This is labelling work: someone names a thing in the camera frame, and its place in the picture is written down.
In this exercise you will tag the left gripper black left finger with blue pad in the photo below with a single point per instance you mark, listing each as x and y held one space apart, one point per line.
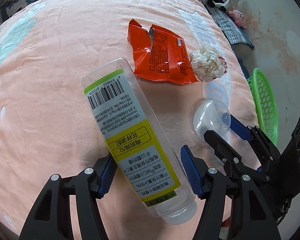
63 199

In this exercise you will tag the pink plush toy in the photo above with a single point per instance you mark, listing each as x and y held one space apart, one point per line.
238 18

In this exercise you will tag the clear plastic dome cup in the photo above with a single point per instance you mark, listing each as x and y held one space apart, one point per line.
209 114

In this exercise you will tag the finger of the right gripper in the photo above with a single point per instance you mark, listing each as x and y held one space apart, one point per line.
229 158
244 132

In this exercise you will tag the white tissue ball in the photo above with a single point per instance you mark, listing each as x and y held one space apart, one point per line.
207 64

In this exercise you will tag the green plastic basket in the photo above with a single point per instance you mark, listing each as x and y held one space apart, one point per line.
265 104

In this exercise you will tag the orange red snack bag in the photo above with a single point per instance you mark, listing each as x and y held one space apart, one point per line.
159 54

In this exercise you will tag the cow plush toy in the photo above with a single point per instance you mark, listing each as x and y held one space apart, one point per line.
223 5

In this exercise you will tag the patterned blue cloth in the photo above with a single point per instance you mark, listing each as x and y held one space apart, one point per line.
233 33

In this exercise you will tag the clear bottle yellow green label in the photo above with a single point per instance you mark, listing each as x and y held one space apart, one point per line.
137 142

